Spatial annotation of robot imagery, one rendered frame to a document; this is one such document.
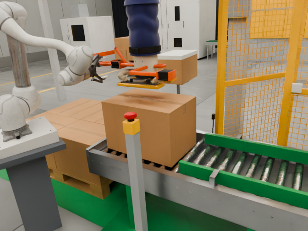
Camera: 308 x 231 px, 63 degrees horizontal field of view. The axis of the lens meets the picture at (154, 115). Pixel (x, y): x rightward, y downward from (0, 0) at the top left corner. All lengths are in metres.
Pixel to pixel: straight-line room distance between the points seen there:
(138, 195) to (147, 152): 0.38
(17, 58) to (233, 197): 1.62
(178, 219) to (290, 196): 0.97
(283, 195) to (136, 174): 0.79
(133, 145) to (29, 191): 0.95
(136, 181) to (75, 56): 0.80
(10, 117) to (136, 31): 0.99
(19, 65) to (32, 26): 11.04
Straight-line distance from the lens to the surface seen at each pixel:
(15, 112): 1.89
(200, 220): 2.19
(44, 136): 1.85
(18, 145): 1.84
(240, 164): 1.86
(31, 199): 2.11
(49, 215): 2.22
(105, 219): 2.27
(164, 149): 1.73
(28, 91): 2.01
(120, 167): 1.84
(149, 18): 1.74
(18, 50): 1.96
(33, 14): 13.10
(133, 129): 1.35
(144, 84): 1.73
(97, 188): 2.43
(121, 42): 9.67
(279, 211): 1.49
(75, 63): 1.55
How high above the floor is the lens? 1.51
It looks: 21 degrees down
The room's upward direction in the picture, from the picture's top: 4 degrees counter-clockwise
